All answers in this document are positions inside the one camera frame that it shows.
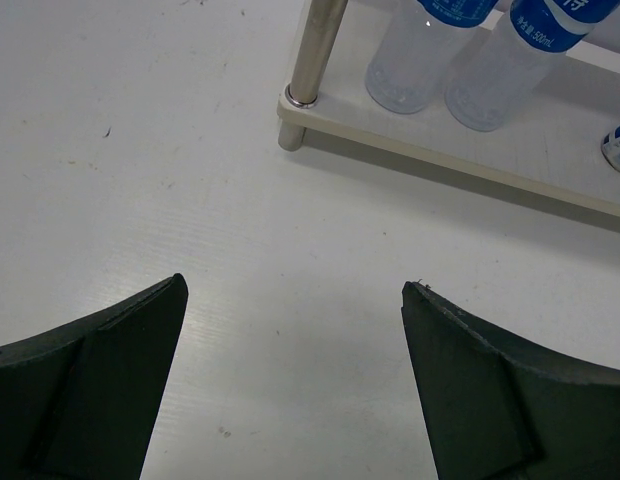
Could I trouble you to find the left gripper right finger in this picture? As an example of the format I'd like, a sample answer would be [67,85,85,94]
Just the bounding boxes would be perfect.
[401,282,620,479]

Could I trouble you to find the white two-tier shelf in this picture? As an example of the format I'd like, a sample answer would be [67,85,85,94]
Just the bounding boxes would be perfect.
[277,1,620,217]

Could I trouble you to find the blue label water bottle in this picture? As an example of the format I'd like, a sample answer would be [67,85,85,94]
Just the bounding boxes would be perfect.
[365,0,496,114]
[445,0,620,132]

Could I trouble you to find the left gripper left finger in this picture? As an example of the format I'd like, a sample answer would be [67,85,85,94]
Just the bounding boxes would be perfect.
[0,274,188,479]

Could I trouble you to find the light blue drink can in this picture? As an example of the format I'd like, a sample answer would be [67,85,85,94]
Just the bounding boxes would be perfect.
[601,125,620,173]

